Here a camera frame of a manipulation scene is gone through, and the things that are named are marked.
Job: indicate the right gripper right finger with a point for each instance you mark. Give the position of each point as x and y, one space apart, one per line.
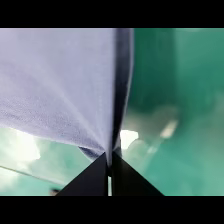
128 181

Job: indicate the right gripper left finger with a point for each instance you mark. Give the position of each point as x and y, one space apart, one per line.
91 181

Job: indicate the light grey shirt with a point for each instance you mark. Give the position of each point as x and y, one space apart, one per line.
56 86

